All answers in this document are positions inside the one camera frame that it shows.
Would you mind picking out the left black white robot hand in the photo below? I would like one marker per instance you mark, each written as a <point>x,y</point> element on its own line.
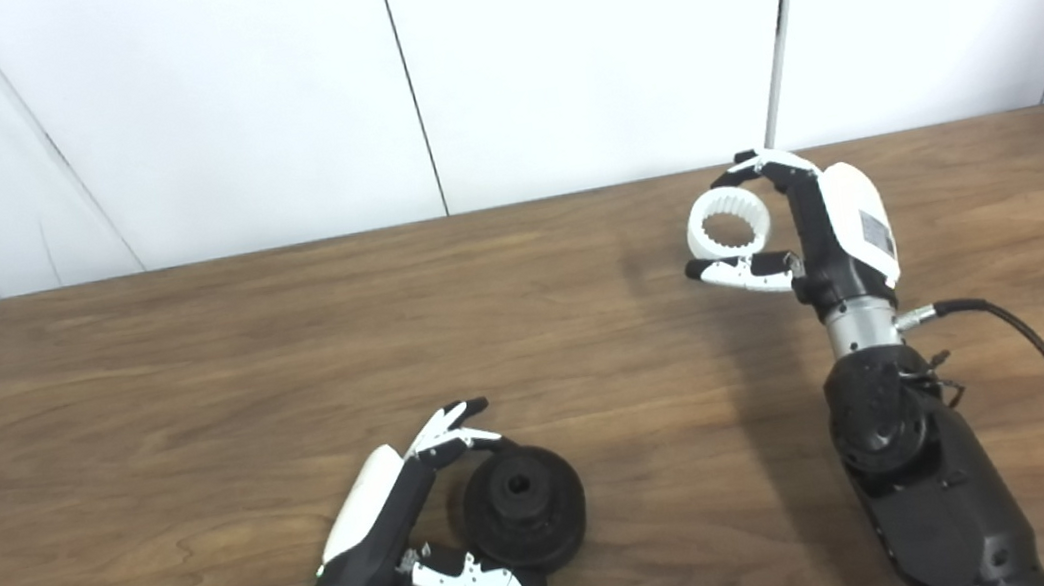
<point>380,513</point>

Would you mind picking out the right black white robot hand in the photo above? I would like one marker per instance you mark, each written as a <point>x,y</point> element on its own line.
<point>842,231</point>

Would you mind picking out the round black plastic part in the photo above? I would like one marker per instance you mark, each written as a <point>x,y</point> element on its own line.
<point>552,521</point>

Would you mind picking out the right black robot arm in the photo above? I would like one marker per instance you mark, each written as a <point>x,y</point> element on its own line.
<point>933,501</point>

